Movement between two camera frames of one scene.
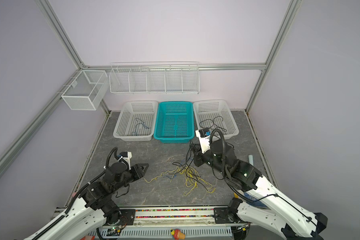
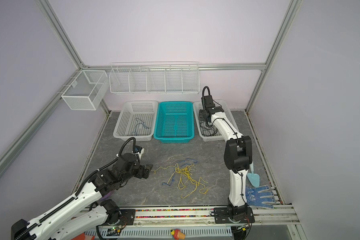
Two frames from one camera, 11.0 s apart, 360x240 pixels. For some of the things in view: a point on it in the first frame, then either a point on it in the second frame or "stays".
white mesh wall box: [87, 90] stays
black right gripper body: [204, 159] to [202, 113]
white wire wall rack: [155, 77] stays
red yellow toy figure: [177, 234] stays
